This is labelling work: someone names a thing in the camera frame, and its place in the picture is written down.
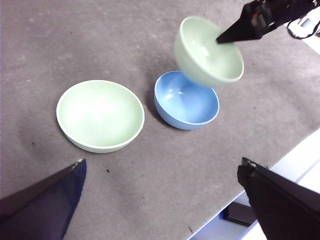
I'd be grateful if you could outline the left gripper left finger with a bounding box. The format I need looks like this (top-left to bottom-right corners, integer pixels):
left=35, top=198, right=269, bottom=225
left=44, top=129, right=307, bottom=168
left=0, top=158, right=88, bottom=240

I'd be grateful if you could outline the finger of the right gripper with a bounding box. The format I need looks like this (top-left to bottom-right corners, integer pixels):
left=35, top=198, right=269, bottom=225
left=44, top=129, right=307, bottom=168
left=215, top=3, right=263, bottom=44

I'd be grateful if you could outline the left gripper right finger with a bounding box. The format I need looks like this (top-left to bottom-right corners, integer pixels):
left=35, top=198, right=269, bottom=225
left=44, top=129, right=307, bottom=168
left=236, top=156, right=320, bottom=240

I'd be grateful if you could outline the pale green bowl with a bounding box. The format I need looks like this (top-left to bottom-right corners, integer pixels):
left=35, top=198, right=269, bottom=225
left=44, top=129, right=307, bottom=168
left=55, top=79, right=146, bottom=154
left=174, top=15, right=245, bottom=88

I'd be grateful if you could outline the blue bowl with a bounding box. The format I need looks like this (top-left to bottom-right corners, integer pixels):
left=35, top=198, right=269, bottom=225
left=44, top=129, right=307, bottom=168
left=153, top=70, right=221, bottom=131

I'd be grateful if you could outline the dark box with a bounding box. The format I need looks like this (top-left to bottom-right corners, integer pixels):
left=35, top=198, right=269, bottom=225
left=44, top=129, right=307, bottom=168
left=223, top=201, right=256, bottom=228

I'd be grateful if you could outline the black cable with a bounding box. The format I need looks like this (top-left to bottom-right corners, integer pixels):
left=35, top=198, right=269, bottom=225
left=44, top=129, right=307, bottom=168
left=286, top=14, right=320, bottom=40

